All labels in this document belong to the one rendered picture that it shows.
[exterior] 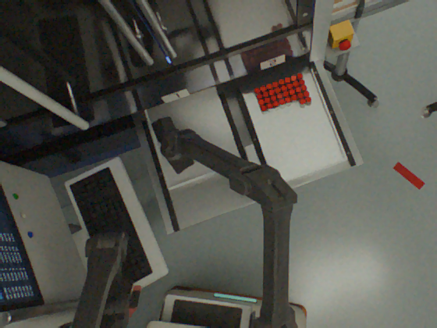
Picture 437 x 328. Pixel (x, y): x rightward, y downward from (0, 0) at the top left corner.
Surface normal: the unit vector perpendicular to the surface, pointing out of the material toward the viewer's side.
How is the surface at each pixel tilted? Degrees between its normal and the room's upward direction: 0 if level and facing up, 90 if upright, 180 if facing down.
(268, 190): 43
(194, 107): 0
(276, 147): 0
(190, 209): 0
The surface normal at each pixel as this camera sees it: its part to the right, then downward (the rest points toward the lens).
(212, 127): -0.04, -0.25
